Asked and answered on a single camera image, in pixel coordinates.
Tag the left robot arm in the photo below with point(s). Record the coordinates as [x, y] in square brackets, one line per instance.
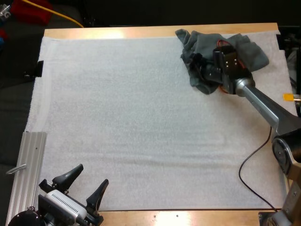
[24, 217]

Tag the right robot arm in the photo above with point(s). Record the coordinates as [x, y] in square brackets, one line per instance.
[268, 110]

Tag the dark table clamp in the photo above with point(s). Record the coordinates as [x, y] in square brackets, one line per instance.
[40, 68]

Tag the pile of grey-green towels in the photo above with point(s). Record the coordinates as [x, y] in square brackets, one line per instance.
[249, 54]

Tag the ribbed aluminium rail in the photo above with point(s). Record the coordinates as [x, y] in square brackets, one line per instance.
[27, 169]

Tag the orange table clip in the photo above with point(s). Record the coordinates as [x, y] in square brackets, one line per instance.
[289, 97]

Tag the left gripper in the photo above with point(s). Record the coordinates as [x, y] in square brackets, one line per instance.
[92, 217]

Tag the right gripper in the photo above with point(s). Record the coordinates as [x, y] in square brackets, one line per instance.
[227, 68]

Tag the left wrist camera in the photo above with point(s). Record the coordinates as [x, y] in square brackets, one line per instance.
[63, 204]

